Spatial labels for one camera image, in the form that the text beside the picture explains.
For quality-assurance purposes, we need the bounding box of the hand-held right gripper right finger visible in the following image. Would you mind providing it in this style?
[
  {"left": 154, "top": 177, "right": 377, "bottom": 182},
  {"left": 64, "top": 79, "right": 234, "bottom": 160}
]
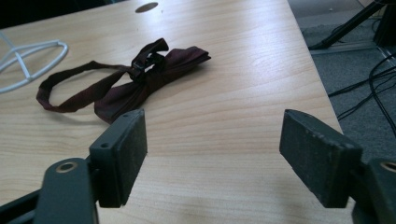
[{"left": 278, "top": 108, "right": 364, "bottom": 209}]

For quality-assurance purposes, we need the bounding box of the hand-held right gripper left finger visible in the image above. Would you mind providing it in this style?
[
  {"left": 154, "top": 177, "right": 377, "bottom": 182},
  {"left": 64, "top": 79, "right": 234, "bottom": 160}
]
[{"left": 89, "top": 108, "right": 149, "bottom": 209}]

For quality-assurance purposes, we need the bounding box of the dark maroon bow tie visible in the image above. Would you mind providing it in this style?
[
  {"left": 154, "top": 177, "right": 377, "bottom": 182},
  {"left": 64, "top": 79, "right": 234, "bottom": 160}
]
[{"left": 35, "top": 37, "right": 212, "bottom": 125}]

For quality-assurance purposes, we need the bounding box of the black stand leg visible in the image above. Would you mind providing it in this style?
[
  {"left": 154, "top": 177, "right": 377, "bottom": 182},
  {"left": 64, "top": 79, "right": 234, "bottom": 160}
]
[{"left": 307, "top": 0, "right": 390, "bottom": 51}]

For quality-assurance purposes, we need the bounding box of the black equipment base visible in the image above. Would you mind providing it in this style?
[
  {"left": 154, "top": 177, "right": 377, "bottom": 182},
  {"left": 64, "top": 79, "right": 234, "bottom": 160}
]
[{"left": 373, "top": 3, "right": 396, "bottom": 48}]

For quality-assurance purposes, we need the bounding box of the black cable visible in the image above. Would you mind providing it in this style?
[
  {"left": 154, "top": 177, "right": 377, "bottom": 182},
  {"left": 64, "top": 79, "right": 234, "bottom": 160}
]
[
  {"left": 368, "top": 52, "right": 396, "bottom": 138},
  {"left": 328, "top": 66, "right": 396, "bottom": 98}
]

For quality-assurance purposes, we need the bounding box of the white wire rack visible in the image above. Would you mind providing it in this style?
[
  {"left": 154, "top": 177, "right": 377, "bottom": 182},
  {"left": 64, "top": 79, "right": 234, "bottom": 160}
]
[{"left": 0, "top": 31, "right": 69, "bottom": 94}]

